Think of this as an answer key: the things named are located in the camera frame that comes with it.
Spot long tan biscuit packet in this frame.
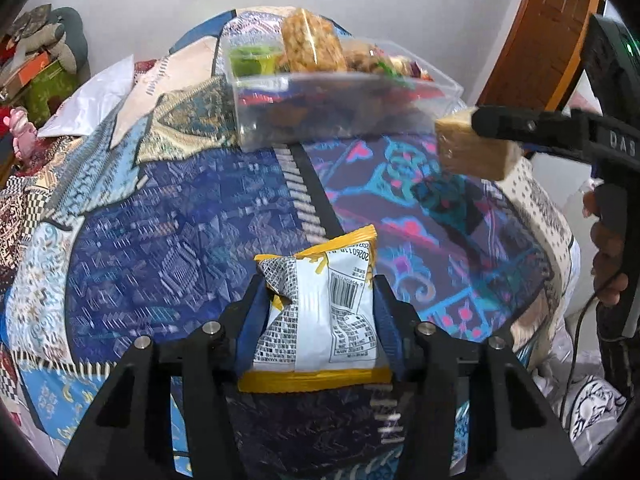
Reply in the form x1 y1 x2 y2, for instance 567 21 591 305
434 107 532 181

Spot patchwork blue blanket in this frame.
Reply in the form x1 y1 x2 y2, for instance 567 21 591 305
0 7 581 480

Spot green snack packet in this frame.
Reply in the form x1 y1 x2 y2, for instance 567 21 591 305
375 57 416 86

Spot green box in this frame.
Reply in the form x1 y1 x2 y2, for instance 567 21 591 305
22 60 81 121

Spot camouflage cloth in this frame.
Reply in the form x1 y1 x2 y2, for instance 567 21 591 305
12 4 53 36

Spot brown wooden door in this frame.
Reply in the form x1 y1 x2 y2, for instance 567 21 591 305
477 0 603 111

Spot person's right hand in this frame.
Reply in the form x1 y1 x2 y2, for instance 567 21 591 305
582 192 631 307

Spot yellow white snack packet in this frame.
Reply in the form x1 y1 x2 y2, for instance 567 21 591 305
239 225 393 393

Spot clear plastic storage container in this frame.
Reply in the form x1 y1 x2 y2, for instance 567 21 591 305
220 35 465 152

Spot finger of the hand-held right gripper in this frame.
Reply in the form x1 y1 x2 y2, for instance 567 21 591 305
472 105 598 161
521 141 596 167

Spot white pillow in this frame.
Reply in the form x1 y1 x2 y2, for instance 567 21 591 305
37 54 136 138

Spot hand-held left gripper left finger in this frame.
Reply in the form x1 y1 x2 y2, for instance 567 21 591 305
57 275 266 480

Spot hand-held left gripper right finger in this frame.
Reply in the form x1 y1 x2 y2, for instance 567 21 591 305
372 275 586 480

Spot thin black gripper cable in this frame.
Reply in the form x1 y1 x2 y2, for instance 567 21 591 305
559 287 608 431

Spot green jelly cup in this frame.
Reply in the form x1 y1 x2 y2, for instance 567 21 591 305
227 42 281 77

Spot pink toy figure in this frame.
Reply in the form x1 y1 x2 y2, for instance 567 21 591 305
0 106 38 161

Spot white printed cloth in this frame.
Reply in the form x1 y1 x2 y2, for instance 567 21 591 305
515 240 632 466

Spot orange cardboard box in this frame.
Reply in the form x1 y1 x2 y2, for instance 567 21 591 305
0 50 51 91

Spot grey beige plush toy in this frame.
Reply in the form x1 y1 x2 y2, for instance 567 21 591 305
20 20 76 73

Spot golden puffed snack packet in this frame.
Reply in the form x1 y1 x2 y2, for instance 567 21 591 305
280 8 348 75

